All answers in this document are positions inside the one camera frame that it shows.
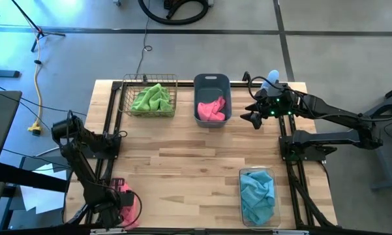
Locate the black floor bar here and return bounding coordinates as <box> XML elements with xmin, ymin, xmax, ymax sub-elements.
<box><xmin>0</xmin><ymin>69</ymin><xmax>21</xmax><ymax>78</ymax></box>

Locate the black aluminium table frame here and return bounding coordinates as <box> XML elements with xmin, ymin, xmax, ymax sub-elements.
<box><xmin>63</xmin><ymin>80</ymin><xmax>339</xmax><ymax>235</ymax></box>

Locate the dark grey desk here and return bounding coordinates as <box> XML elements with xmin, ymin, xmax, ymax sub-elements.
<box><xmin>0</xmin><ymin>90</ymin><xmax>23</xmax><ymax>183</ymax></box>

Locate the pink microfiber towel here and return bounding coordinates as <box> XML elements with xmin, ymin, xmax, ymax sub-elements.
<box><xmin>119</xmin><ymin>182</ymin><xmax>140</xmax><ymax>229</ymax></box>
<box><xmin>197</xmin><ymin>95</ymin><xmax>226</xmax><ymax>122</ymax></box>

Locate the light blue spray bottle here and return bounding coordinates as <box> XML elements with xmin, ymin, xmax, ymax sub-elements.
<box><xmin>260</xmin><ymin>69</ymin><xmax>280</xmax><ymax>92</ymax></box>

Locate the yellow extension cable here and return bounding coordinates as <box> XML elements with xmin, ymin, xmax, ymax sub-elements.
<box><xmin>27</xmin><ymin>14</ymin><xmax>45</xmax><ymax>136</ymax></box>

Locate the grey metal cart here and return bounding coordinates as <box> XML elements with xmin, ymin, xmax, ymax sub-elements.
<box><xmin>345</xmin><ymin>81</ymin><xmax>392</xmax><ymax>192</ymax></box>

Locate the clear plastic bin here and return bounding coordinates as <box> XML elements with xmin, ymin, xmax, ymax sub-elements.
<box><xmin>237</xmin><ymin>164</ymin><xmax>281</xmax><ymax>228</ymax></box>

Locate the black desk beam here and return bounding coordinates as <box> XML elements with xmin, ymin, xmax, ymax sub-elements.
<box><xmin>0</xmin><ymin>162</ymin><xmax>69</xmax><ymax>193</ymax></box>

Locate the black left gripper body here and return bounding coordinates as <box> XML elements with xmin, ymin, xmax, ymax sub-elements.
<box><xmin>109</xmin><ymin>177</ymin><xmax>135</xmax><ymax>208</ymax></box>

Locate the black vacuum hose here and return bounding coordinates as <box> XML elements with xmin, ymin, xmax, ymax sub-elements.
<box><xmin>138</xmin><ymin>0</ymin><xmax>210</xmax><ymax>26</ymax></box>

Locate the blue-grey plastic bin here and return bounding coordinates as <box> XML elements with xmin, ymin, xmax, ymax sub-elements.
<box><xmin>193</xmin><ymin>73</ymin><xmax>233</xmax><ymax>129</ymax></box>

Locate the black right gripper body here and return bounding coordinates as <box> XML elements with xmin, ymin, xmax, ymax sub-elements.
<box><xmin>256</xmin><ymin>83</ymin><xmax>296</xmax><ymax>118</ymax></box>

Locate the black tripod stand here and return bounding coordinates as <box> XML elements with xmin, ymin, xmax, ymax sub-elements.
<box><xmin>9</xmin><ymin>0</ymin><xmax>67</xmax><ymax>53</ymax></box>

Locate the metal wire basket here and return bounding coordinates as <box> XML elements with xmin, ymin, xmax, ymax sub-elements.
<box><xmin>119</xmin><ymin>74</ymin><xmax>179</xmax><ymax>119</ymax></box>

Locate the silver rail bracket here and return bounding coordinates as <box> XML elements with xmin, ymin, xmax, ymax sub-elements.
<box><xmin>90</xmin><ymin>228</ymin><xmax>125</xmax><ymax>235</ymax></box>
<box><xmin>272</xmin><ymin>229</ymin><xmax>310</xmax><ymax>235</ymax></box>

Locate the thin black floor cable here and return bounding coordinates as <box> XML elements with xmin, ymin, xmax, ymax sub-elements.
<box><xmin>135</xmin><ymin>0</ymin><xmax>153</xmax><ymax>78</ymax></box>

